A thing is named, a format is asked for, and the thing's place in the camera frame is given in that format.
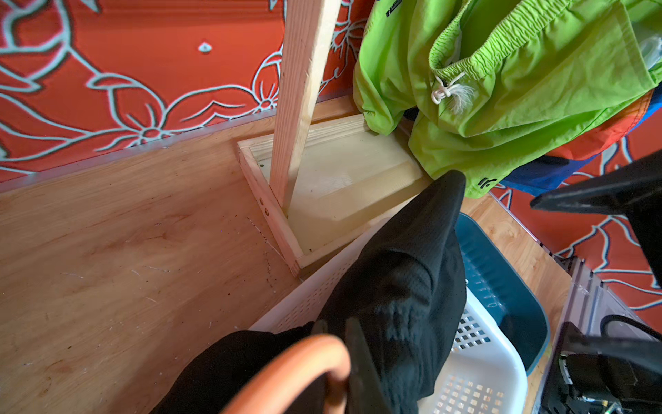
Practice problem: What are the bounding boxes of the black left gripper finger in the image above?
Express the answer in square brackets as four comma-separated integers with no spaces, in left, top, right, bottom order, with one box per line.
[345,317,391,414]

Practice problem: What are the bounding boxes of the orange clothes hanger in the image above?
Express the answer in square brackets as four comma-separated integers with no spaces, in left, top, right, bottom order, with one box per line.
[223,334,352,413]

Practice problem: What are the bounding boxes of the black shorts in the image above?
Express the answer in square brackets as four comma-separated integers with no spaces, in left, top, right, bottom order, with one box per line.
[155,171,467,413]

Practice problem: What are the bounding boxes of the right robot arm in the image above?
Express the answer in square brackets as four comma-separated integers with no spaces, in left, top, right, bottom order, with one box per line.
[530,151,661,283]

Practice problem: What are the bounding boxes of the rainbow striped shorts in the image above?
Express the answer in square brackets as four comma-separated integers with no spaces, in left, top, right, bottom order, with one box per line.
[496,86,661,197]

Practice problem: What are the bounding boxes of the lime green shorts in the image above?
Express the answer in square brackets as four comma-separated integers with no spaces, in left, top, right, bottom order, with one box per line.
[353,1,661,198]

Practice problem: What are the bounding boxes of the white plastic basket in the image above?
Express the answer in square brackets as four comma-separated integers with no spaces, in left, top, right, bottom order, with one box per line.
[251,224,529,413]

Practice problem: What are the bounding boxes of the teal plastic tray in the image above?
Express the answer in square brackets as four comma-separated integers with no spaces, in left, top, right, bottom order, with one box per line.
[455,213,550,375]

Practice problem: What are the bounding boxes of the wooden clothes rack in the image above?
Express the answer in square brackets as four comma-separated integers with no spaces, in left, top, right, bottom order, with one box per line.
[237,1,430,277]

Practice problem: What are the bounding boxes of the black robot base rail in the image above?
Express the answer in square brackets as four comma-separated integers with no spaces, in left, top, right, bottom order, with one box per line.
[533,257,661,413]

